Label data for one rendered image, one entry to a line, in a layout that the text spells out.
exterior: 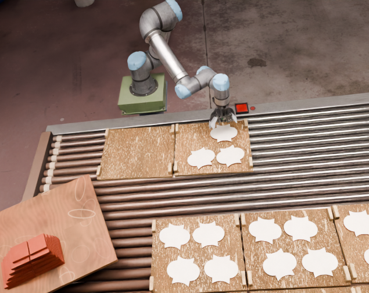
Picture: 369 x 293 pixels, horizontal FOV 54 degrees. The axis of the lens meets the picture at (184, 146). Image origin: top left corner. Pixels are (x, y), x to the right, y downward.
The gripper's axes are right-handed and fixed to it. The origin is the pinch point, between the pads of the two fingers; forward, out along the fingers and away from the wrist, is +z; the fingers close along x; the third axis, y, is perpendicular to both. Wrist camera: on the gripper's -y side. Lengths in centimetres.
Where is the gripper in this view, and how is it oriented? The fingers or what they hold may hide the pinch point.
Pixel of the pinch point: (222, 124)
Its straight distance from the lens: 200.5
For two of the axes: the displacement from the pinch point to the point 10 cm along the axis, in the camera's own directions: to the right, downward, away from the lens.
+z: 1.3, 6.1, 7.8
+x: 9.7, -2.5, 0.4
